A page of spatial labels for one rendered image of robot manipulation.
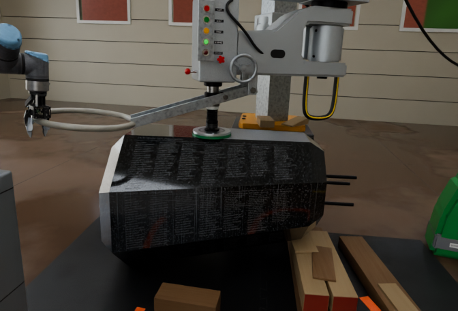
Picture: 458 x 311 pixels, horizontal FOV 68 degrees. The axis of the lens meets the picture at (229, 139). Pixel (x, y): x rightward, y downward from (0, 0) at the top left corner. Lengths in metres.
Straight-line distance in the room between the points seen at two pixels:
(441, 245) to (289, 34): 1.71
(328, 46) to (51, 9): 8.23
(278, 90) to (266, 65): 0.78
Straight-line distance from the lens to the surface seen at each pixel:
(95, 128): 1.63
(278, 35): 1.88
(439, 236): 2.72
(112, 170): 1.85
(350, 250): 2.38
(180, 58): 8.14
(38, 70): 1.69
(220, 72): 1.77
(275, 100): 2.61
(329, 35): 2.03
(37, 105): 1.71
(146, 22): 8.44
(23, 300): 1.57
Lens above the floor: 1.25
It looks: 14 degrees down
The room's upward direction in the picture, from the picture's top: 2 degrees clockwise
